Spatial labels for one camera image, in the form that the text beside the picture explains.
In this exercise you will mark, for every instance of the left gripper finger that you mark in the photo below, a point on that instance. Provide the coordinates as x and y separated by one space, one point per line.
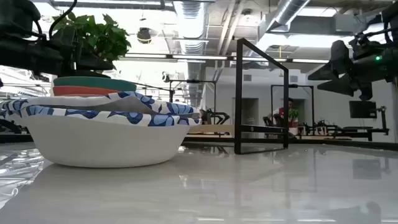
93 65

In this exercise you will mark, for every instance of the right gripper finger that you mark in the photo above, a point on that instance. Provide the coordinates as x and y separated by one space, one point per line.
340 62
342 86

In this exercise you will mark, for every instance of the teal plastic bowl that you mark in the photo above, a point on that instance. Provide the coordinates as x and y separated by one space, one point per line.
93 83

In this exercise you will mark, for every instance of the orange plastic bowl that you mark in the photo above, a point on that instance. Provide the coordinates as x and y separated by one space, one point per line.
77 91

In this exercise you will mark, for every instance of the blue patterned paper bowl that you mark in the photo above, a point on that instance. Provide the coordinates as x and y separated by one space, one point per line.
11 107
102 143

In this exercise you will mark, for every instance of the background black robot arm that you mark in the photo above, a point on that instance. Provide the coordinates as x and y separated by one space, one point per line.
219 117

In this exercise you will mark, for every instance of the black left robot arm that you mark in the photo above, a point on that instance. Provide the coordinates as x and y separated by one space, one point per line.
18 18

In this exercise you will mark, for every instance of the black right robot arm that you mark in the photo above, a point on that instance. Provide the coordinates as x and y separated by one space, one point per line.
391 17

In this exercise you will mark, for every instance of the green leafy plant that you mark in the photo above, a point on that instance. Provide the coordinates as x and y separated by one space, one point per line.
102 40

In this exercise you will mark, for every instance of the black monitor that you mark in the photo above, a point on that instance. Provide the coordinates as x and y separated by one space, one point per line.
362 109

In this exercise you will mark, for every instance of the long ceiling light strip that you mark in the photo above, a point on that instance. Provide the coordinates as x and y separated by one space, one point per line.
308 60
174 56

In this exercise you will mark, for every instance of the black monitor stand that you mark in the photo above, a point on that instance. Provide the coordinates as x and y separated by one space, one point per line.
383 121

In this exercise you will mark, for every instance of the small potted plant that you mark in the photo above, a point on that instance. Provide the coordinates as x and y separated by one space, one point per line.
293 114

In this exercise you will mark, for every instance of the black ceiling dome fixture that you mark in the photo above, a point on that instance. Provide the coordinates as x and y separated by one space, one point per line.
144 35

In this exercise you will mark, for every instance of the person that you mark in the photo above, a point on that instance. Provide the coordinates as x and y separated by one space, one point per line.
283 113

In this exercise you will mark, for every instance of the black metal frame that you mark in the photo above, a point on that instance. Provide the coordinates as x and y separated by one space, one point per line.
312 109

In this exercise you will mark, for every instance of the black table frame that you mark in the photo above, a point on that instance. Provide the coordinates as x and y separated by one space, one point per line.
342 145

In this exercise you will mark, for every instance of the silver ventilation duct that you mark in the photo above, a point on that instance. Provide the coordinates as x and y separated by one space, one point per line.
192 28
289 12

